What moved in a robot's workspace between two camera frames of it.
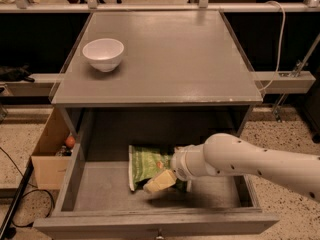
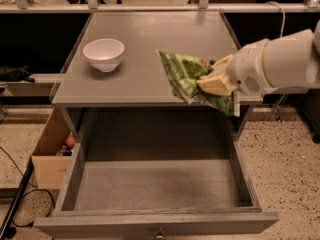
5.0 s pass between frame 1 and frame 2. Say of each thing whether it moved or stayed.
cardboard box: stayed
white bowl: stayed
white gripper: moved
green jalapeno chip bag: moved
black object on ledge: stayed
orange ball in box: stayed
